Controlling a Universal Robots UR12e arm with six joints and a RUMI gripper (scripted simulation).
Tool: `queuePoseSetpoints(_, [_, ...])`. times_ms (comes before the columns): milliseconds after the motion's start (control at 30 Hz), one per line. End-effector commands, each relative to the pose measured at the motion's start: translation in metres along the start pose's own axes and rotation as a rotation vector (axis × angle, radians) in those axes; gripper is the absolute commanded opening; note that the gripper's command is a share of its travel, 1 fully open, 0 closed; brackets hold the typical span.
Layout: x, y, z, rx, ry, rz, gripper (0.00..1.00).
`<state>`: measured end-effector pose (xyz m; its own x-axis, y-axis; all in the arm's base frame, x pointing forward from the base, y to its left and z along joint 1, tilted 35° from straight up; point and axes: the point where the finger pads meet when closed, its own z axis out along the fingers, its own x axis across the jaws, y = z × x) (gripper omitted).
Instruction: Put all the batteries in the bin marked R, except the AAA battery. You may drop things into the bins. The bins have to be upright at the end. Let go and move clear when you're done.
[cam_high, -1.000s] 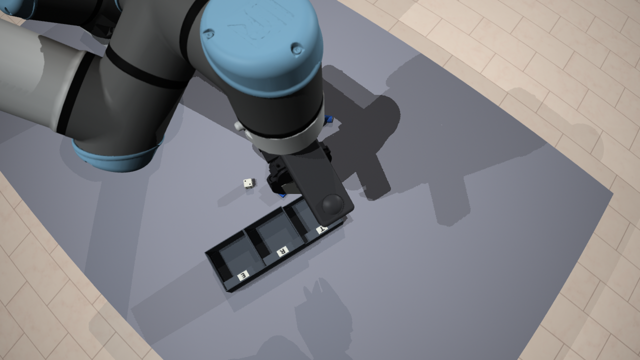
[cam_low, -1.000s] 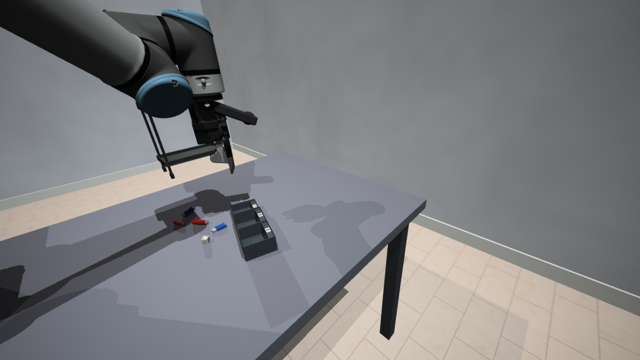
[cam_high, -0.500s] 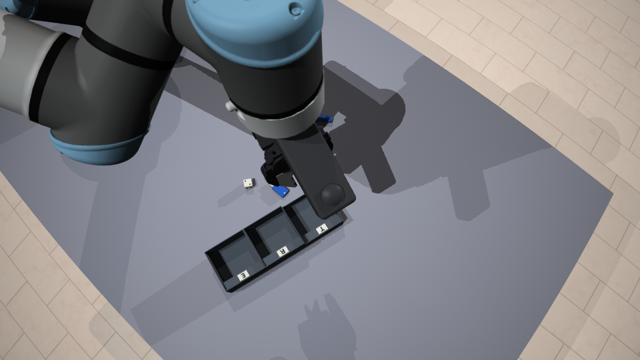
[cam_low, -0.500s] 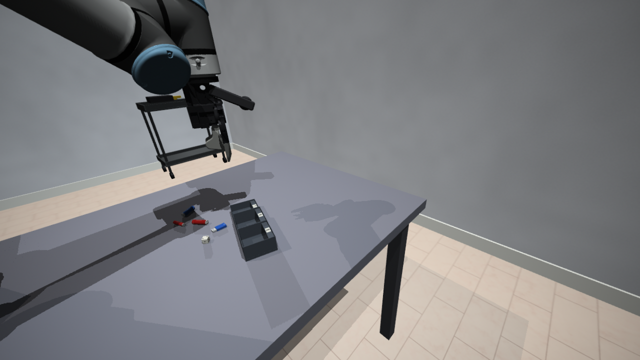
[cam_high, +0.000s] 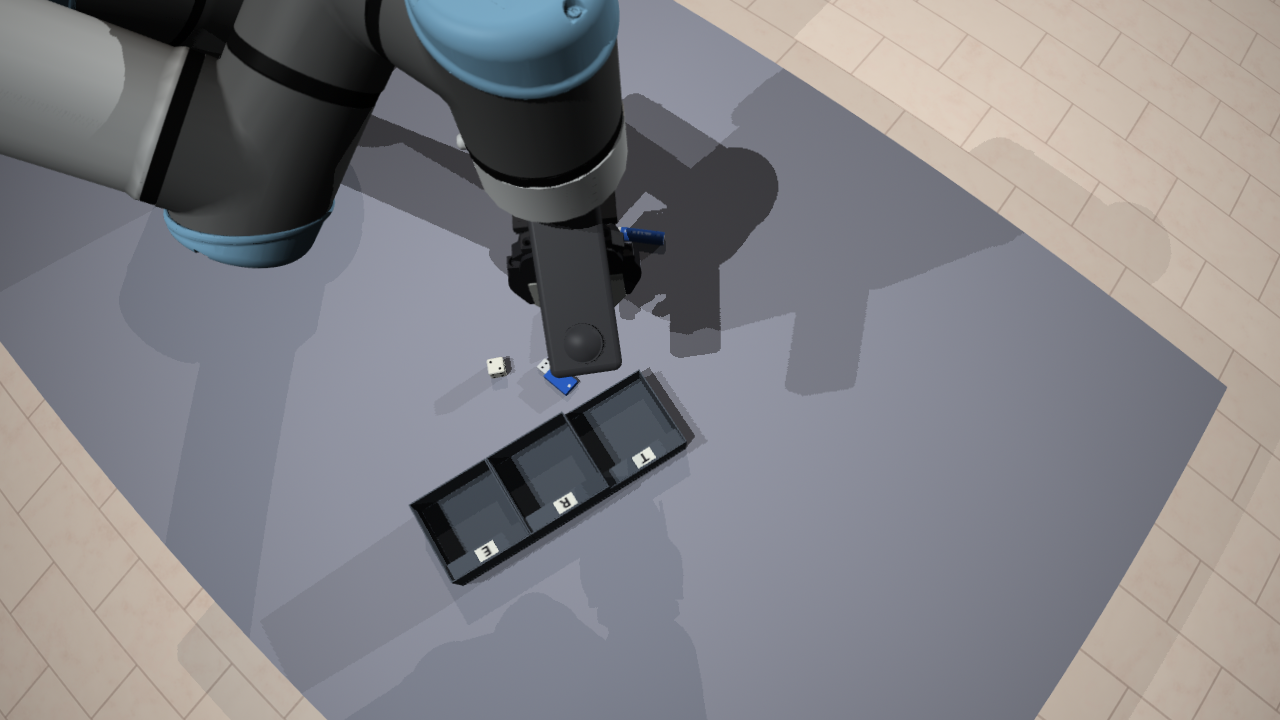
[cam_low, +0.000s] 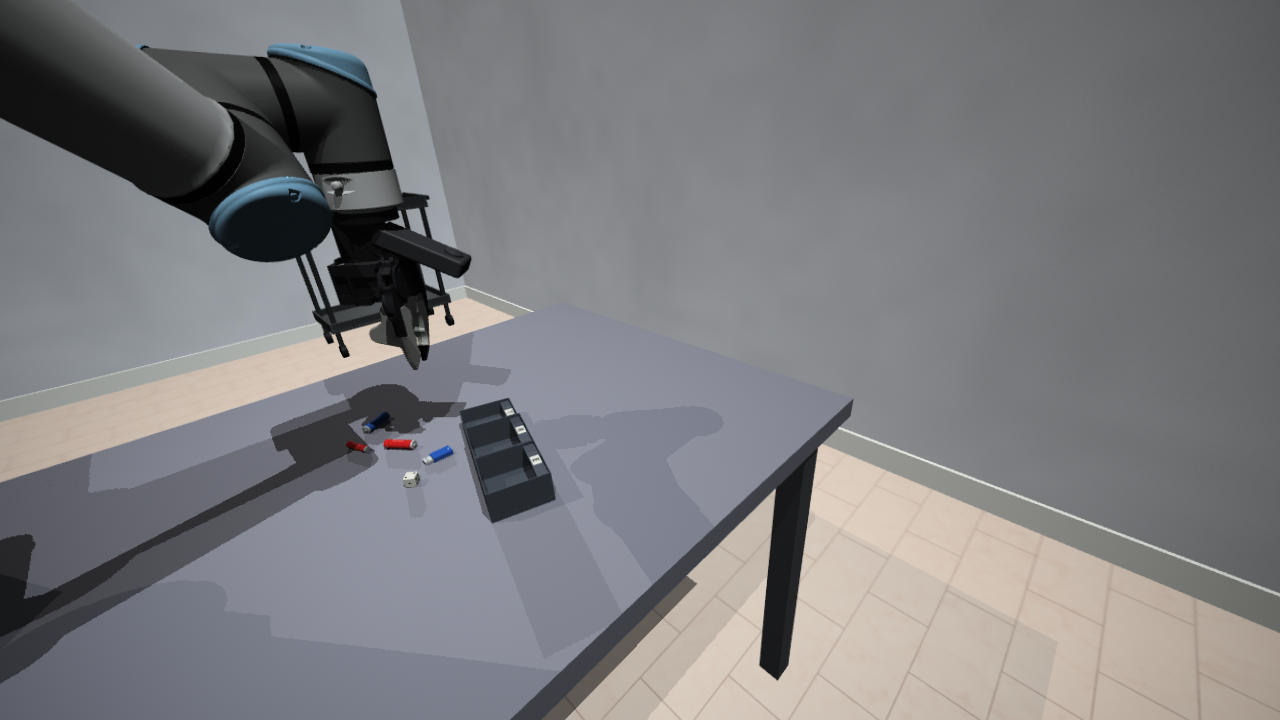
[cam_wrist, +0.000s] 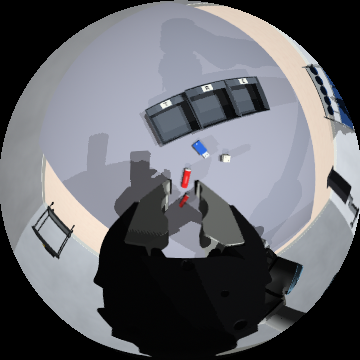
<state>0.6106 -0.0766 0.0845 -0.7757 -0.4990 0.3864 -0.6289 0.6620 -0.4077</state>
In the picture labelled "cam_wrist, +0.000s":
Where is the blue usb stick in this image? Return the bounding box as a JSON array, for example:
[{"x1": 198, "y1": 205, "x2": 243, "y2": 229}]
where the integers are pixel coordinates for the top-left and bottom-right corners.
[{"x1": 193, "y1": 140, "x2": 209, "y2": 158}]

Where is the red battery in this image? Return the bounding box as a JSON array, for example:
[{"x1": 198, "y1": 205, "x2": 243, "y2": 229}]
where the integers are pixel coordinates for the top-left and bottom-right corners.
[
  {"x1": 179, "y1": 193, "x2": 190, "y2": 207},
  {"x1": 182, "y1": 168, "x2": 191, "y2": 188}
]

